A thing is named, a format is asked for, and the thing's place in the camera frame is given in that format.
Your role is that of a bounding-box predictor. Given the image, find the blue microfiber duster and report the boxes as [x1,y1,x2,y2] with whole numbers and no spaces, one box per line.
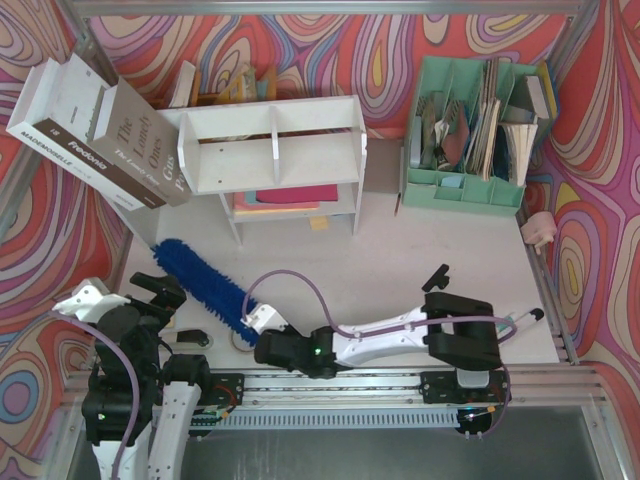
[151,238,259,347]

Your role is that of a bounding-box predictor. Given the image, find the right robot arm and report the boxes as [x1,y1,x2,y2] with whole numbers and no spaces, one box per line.
[244,292,503,379]

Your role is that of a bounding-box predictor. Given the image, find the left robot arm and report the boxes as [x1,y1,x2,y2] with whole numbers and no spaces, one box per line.
[73,273,211,479]

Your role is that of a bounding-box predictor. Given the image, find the white wooden bookshelf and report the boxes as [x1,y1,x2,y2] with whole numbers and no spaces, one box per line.
[161,96,367,240]

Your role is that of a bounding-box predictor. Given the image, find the black stapler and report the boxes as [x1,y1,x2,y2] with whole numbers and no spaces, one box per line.
[176,329,213,349]

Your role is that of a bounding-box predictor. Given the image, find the masking tape roll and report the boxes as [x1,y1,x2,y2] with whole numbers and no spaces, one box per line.
[229,331,253,355]

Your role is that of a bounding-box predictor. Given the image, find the yellow sticky note pad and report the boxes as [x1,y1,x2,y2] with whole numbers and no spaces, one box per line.
[309,216,329,231]

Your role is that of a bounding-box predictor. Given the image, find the black clip object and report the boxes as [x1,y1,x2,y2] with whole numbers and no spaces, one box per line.
[422,264,450,293]

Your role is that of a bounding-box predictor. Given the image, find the stack of coloured paper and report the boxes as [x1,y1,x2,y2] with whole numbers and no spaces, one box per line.
[233,184,339,215]

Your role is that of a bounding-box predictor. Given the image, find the red pencil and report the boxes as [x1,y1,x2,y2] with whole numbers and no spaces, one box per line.
[393,192,402,217]

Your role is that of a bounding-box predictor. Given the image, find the taupe book Lonely Ones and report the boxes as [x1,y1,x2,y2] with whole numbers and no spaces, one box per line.
[89,78,191,207]

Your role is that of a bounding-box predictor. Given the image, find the white marker pen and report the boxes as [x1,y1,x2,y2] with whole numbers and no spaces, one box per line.
[505,308,545,328]

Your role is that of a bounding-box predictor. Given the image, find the brown book Fredonia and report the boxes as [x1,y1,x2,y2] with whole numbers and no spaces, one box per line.
[33,55,164,210]

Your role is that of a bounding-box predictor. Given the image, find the white book Mademoiselle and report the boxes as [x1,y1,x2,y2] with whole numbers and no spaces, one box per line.
[7,60,132,211]

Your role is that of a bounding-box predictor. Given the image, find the pink piggy figure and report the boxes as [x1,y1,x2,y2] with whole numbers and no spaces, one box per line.
[520,211,557,255]

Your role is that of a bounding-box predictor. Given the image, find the mint green desk organizer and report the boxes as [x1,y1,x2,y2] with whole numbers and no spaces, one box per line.
[401,56,559,216]

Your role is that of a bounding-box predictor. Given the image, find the black mounting rail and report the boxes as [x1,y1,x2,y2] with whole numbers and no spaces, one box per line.
[196,369,507,409]

